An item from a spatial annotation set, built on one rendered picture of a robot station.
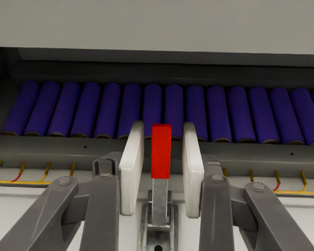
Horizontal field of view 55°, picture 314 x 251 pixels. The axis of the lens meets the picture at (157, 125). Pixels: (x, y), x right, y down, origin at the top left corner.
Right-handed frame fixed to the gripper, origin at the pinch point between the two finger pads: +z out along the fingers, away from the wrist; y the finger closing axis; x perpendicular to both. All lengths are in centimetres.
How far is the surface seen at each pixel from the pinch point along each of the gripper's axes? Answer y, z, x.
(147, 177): -1.3, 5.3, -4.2
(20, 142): -11.6, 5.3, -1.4
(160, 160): -0.1, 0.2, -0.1
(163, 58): -0.3, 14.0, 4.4
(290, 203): 9.9, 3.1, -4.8
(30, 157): -10.6, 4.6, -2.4
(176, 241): 1.1, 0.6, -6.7
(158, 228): -0.1, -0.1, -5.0
